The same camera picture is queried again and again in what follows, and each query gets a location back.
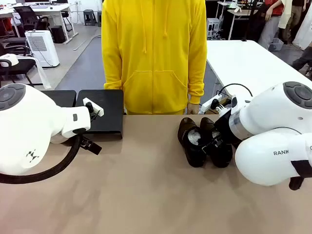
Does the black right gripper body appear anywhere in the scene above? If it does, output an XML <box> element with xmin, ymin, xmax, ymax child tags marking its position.
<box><xmin>214</xmin><ymin>112</ymin><xmax>242</xmax><ymax>149</ymax></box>

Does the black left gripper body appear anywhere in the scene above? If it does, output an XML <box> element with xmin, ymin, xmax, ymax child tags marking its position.
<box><xmin>72</xmin><ymin>128</ymin><xmax>92</xmax><ymax>148</ymax></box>

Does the black leather loafer shoe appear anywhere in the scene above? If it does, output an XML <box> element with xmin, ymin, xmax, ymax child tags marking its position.
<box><xmin>200</xmin><ymin>117</ymin><xmax>234</xmax><ymax>169</ymax></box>
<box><xmin>177</xmin><ymin>117</ymin><xmax>208</xmax><ymax>168</ymax></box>

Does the person's right forearm yellow sleeve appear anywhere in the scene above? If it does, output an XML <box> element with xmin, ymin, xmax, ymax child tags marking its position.
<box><xmin>103</xmin><ymin>48</ymin><xmax>122</xmax><ymax>90</ymax></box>

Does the black shoe stand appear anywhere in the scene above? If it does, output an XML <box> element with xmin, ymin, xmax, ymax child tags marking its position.
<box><xmin>40</xmin><ymin>90</ymin><xmax>77</xmax><ymax>108</ymax></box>
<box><xmin>75</xmin><ymin>89</ymin><xmax>124</xmax><ymax>140</ymax></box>

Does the person's left hand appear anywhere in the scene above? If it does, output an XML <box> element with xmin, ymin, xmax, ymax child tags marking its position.
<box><xmin>187</xmin><ymin>103</ymin><xmax>202</xmax><ymax>115</ymax></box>

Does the large white table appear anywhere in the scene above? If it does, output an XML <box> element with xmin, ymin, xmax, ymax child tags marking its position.
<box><xmin>206</xmin><ymin>39</ymin><xmax>312</xmax><ymax>98</ymax></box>

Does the white hanging cloth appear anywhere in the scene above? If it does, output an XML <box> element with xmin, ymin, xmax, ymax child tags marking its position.
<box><xmin>31</xmin><ymin>57</ymin><xmax>52</xmax><ymax>90</ymax></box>

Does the black visitor chair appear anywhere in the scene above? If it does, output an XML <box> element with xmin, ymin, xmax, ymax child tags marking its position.
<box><xmin>0</xmin><ymin>36</ymin><xmax>37</xmax><ymax>88</ymax></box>

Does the clear plastic bin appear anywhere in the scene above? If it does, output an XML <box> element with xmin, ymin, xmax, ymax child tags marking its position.
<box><xmin>269</xmin><ymin>38</ymin><xmax>285</xmax><ymax>51</ymax></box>

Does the person in yellow hoodie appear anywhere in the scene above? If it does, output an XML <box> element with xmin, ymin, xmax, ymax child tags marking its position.
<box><xmin>101</xmin><ymin>0</ymin><xmax>208</xmax><ymax>116</ymax></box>

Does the white air purifier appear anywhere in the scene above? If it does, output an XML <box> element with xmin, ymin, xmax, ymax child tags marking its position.
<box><xmin>25</xmin><ymin>29</ymin><xmax>60</xmax><ymax>68</ymax></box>

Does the person in dark trousers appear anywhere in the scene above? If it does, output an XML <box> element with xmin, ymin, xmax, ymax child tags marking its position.
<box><xmin>291</xmin><ymin>45</ymin><xmax>312</xmax><ymax>80</ymax></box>

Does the white computer tower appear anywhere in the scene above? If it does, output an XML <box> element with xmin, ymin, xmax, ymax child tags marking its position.
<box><xmin>206</xmin><ymin>18</ymin><xmax>221</xmax><ymax>40</ymax></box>

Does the black box under desk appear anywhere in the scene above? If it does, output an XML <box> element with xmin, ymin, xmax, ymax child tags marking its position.
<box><xmin>50</xmin><ymin>25</ymin><xmax>66</xmax><ymax>44</ymax></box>

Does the white rounded object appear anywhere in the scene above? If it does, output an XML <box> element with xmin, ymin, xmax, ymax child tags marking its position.
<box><xmin>0</xmin><ymin>54</ymin><xmax>20</xmax><ymax>68</ymax></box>

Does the person in red shirt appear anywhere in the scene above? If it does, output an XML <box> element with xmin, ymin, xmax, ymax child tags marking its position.
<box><xmin>258</xmin><ymin>0</ymin><xmax>285</xmax><ymax>51</ymax></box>

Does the dark desk with white top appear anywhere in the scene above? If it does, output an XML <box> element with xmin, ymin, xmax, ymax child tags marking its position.
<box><xmin>216</xmin><ymin>0</ymin><xmax>259</xmax><ymax>41</ymax></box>

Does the person with cream coat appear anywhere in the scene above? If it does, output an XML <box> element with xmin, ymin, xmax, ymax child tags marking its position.
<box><xmin>277</xmin><ymin>0</ymin><xmax>304</xmax><ymax>44</ymax></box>

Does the white office desk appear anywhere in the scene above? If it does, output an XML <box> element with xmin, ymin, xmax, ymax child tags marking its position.
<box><xmin>0</xmin><ymin>2</ymin><xmax>79</xmax><ymax>45</ymax></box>

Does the black office chair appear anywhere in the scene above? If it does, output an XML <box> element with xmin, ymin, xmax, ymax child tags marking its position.
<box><xmin>13</xmin><ymin>6</ymin><xmax>51</xmax><ymax>37</ymax></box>

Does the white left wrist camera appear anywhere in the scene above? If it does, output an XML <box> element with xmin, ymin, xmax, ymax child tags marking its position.
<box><xmin>82</xmin><ymin>97</ymin><xmax>105</xmax><ymax>117</ymax></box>

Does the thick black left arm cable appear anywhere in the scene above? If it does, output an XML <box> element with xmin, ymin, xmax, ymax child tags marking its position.
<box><xmin>0</xmin><ymin>135</ymin><xmax>81</xmax><ymax>185</ymax></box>

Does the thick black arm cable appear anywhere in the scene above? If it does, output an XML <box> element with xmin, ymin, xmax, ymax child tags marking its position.
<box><xmin>289</xmin><ymin>176</ymin><xmax>305</xmax><ymax>191</ymax></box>
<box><xmin>0</xmin><ymin>135</ymin><xmax>81</xmax><ymax>185</ymax></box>

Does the thin black camera cable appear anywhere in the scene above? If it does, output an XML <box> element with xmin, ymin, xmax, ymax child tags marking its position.
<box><xmin>216</xmin><ymin>83</ymin><xmax>254</xmax><ymax>103</ymax></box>

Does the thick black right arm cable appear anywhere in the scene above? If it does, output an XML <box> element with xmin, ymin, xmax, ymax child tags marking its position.
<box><xmin>289</xmin><ymin>176</ymin><xmax>305</xmax><ymax>191</ymax></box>

